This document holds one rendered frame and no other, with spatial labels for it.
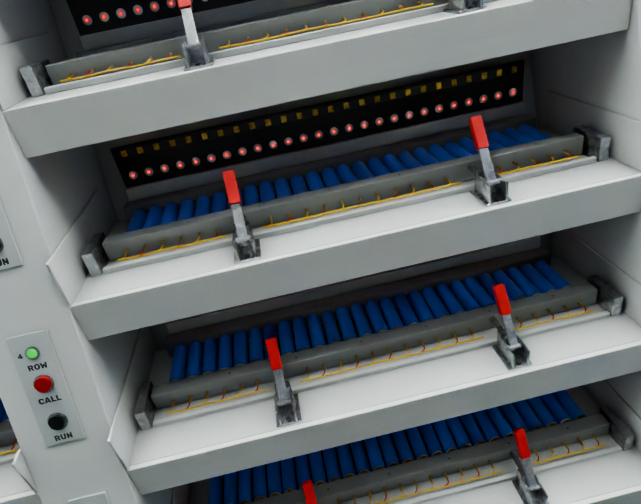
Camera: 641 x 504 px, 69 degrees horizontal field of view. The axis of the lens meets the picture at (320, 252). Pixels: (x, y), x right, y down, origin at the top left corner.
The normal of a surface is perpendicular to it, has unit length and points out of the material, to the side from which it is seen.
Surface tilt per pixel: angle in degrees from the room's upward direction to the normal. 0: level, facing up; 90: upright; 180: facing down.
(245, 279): 109
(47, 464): 90
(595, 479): 19
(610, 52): 90
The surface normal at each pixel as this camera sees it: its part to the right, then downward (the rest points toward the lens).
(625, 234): -0.97, 0.22
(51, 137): 0.15, 0.49
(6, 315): 0.09, 0.19
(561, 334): -0.17, -0.84
